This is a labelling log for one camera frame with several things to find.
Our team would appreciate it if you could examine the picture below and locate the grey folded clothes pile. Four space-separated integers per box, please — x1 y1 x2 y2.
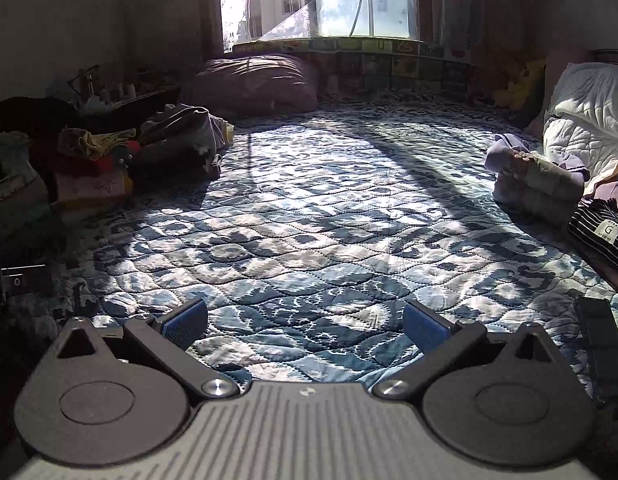
129 104 234 185

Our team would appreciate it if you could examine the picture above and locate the blue white quilted bedspread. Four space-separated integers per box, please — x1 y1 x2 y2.
14 94 618 385

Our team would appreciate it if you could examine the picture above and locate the black smartphone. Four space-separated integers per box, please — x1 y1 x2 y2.
575 297 618 402

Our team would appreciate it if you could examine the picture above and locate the folded floral lilac garment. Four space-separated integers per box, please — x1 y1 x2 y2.
485 133 589 226

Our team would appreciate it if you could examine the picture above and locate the black white striped folded shirt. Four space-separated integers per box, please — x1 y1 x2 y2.
567 200 618 270

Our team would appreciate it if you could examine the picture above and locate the mauve pillow by window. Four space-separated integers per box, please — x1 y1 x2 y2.
187 54 319 117

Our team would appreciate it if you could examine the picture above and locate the yellow plush toy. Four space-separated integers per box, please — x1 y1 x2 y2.
492 58 546 110

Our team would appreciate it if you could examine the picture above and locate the white quilted duvet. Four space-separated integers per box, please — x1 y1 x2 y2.
542 63 618 196

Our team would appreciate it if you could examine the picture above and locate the colourful alphabet foam bumper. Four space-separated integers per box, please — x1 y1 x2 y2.
231 37 485 96

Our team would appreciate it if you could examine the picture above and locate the window with curtains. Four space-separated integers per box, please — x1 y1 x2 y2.
202 0 441 52

